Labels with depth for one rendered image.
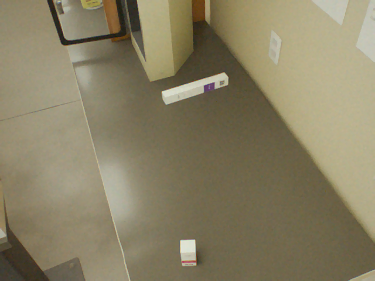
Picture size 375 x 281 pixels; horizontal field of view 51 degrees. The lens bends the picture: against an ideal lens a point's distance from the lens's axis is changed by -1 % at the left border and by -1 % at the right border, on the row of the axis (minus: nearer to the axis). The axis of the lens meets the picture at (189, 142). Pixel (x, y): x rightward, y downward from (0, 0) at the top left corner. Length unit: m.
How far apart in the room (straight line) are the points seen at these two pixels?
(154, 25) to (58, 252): 1.40
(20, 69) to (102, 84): 2.02
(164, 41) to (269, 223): 0.82
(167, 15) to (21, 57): 2.46
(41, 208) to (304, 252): 1.77
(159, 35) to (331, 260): 1.01
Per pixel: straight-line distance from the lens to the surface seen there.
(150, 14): 1.54
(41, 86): 3.43
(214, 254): 1.19
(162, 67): 1.68
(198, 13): 2.06
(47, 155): 2.85
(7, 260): 1.56
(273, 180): 1.34
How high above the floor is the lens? 2.01
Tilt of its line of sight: 48 degrees down
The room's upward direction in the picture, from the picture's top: 4 degrees counter-clockwise
